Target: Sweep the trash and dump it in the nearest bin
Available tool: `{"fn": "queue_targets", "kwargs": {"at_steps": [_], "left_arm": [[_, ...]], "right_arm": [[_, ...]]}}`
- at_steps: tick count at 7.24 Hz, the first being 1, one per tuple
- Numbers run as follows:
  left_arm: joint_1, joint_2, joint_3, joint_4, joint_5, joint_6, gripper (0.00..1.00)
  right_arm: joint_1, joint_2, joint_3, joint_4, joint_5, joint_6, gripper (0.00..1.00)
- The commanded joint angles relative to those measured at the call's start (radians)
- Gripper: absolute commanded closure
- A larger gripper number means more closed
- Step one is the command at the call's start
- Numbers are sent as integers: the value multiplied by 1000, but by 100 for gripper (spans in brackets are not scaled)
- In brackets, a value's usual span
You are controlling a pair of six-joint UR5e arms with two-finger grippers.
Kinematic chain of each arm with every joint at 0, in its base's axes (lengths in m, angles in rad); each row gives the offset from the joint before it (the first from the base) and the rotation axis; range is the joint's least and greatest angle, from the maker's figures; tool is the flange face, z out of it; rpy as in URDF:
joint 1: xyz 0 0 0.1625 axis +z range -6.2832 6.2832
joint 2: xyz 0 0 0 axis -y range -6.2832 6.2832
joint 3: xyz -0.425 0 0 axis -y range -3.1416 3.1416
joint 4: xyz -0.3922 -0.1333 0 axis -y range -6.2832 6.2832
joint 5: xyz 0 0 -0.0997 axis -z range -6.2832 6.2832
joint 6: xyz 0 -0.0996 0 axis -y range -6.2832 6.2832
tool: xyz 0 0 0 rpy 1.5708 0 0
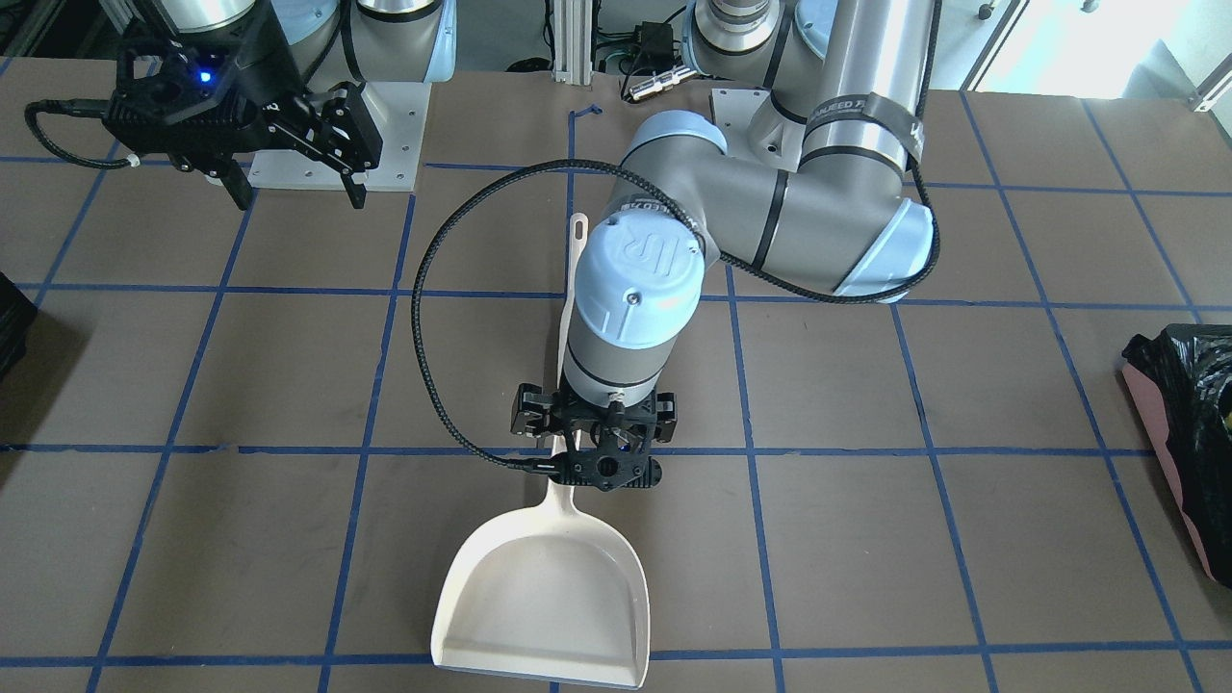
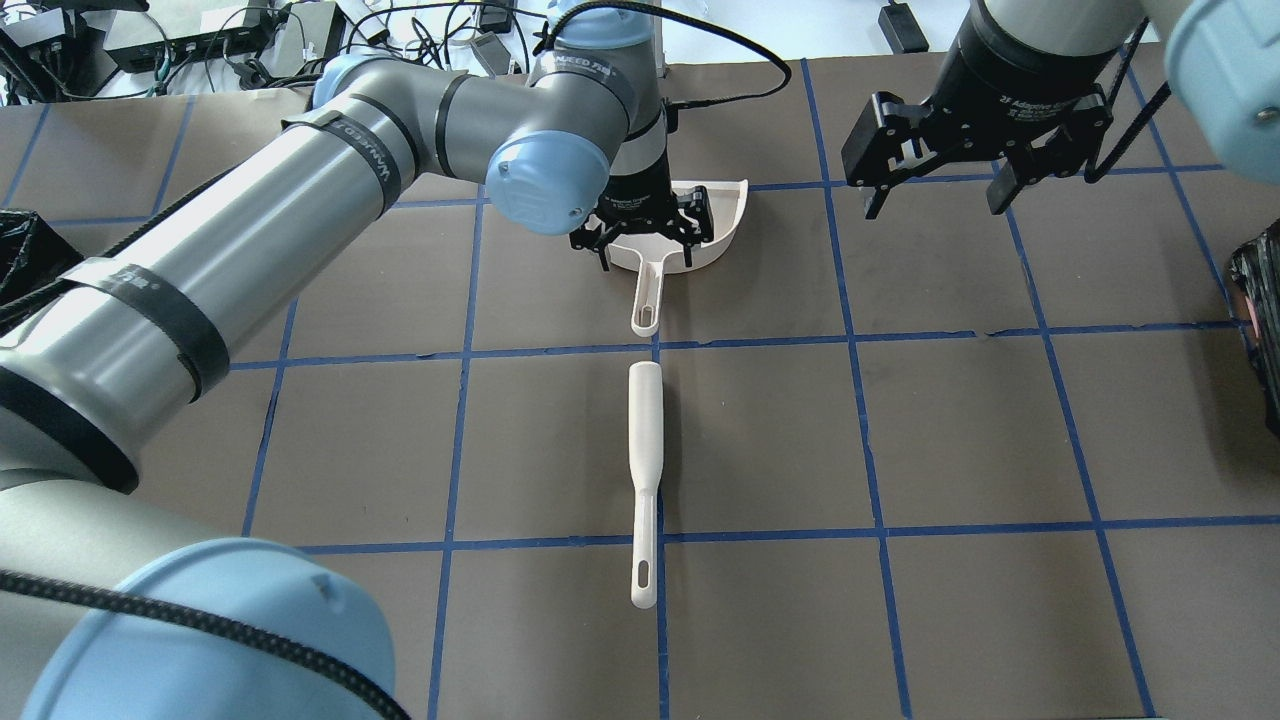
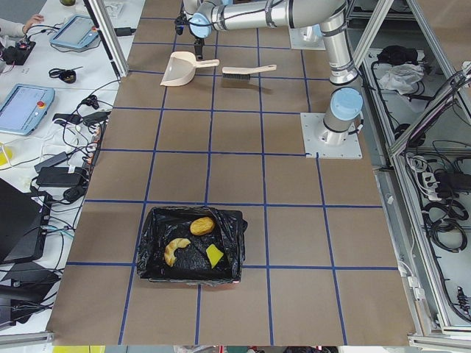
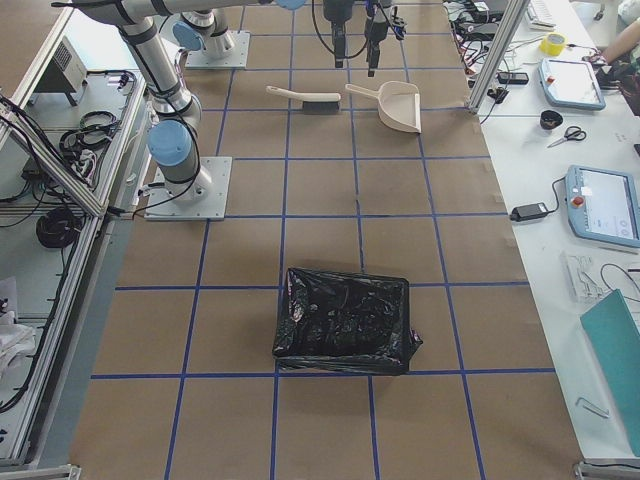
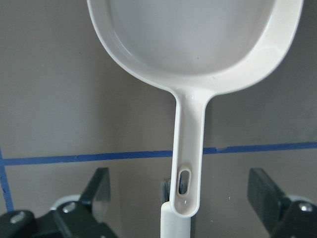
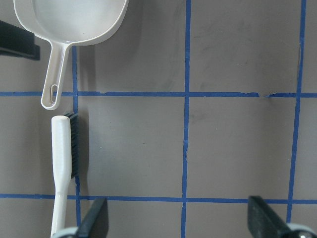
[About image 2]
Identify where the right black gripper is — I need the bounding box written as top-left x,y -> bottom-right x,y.
840,61 -> 1114,222

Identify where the pink bin with black bag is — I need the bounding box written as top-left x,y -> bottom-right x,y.
1,208 -> 84,332

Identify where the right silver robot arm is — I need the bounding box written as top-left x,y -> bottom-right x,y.
841,1 -> 1279,220

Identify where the white plastic dustpan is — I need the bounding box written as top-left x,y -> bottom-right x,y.
605,179 -> 750,338

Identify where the white hand brush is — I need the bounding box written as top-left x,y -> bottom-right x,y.
627,361 -> 666,610

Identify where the grey power adapter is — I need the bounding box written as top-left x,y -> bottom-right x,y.
468,32 -> 520,77

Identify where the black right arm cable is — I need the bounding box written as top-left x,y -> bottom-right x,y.
1085,20 -> 1181,184

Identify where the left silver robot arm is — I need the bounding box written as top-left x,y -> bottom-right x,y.
3,1 -> 682,719

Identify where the black bin at left edge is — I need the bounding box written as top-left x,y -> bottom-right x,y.
1226,220 -> 1279,436

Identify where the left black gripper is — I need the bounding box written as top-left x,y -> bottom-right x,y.
570,170 -> 713,272

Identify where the black charger top right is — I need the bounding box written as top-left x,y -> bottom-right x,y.
877,1 -> 931,55

